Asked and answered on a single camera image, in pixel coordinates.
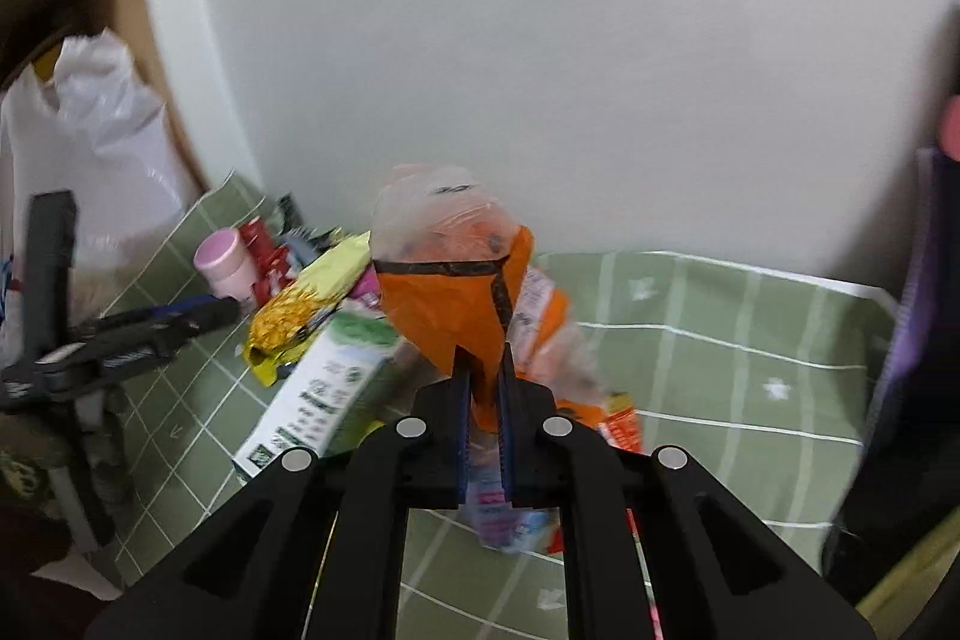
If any pink plastic bottle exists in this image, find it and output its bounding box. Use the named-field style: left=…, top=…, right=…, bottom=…
left=193, top=227, right=260, bottom=305

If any pink blue snack packet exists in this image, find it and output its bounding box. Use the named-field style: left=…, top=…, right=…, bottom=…
left=461, top=430, right=562, bottom=555

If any red snack wrapper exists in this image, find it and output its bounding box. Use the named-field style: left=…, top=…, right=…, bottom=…
left=240, top=216, right=302, bottom=305

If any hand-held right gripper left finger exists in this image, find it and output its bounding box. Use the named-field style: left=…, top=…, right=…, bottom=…
left=82, top=346, right=475, bottom=640

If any white green milk carton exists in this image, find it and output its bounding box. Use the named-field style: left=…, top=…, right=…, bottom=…
left=232, top=299, right=406, bottom=485

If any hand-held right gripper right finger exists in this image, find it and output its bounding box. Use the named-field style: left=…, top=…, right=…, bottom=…
left=499, top=344, right=878, bottom=640

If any white plastic bag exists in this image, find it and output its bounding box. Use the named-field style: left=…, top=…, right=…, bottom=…
left=0, top=29, right=202, bottom=378

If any orange plastic wrapper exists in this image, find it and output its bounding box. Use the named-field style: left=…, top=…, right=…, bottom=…
left=371, top=162, right=605, bottom=435

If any yellow gold snack packet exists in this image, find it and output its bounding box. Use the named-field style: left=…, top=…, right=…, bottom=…
left=241, top=231, right=376, bottom=387

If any green checked cloth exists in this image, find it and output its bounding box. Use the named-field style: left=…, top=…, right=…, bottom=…
left=97, top=171, right=901, bottom=640

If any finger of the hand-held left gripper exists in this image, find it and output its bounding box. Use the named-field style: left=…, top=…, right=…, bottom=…
left=91, top=293, right=242, bottom=380

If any dark snack wrapper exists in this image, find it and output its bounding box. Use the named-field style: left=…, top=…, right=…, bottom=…
left=274, top=194, right=340, bottom=270

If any red orange snack packet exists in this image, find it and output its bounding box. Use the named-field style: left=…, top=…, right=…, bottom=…
left=596, top=391, right=646, bottom=455

